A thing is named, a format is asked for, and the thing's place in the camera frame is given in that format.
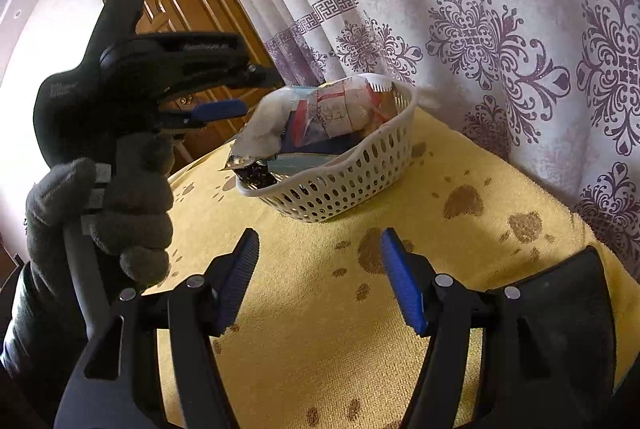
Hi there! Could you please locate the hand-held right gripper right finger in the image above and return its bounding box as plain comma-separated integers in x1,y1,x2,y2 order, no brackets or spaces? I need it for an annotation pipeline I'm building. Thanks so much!
380,228,621,429

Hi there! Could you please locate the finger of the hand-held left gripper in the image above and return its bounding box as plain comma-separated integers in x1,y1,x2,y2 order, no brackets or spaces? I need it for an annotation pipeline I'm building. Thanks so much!
220,59,287,92
160,100,249,132

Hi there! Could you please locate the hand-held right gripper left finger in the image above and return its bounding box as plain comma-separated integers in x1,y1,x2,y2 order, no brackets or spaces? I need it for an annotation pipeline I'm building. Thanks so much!
52,228,261,429

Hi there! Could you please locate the white packet with green print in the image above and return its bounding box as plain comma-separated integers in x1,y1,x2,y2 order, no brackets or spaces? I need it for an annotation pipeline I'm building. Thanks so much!
235,88,298,160

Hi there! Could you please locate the dark patterned candy wrapper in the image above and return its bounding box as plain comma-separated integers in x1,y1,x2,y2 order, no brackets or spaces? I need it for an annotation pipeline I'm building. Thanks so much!
232,159,278,190

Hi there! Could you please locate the pink and white snack packet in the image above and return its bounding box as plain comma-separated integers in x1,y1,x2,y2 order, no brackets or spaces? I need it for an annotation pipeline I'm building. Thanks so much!
292,78,398,137

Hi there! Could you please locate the navy and pale blue packet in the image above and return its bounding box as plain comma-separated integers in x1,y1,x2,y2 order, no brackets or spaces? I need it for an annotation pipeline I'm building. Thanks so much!
277,133,363,157

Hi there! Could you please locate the white perforated plastic basket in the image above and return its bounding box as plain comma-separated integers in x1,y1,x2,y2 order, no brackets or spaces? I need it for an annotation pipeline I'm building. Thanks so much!
235,73,420,224

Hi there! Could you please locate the person's left forearm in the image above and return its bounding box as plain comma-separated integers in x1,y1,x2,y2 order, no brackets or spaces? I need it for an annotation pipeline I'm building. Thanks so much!
0,259,96,415

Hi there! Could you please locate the person's left hand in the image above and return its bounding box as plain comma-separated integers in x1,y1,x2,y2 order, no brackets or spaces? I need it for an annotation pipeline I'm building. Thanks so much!
25,133,175,288

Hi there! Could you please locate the yellow paw-print blanket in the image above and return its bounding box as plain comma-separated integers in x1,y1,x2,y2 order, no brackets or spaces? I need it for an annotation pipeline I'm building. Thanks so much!
142,106,640,429

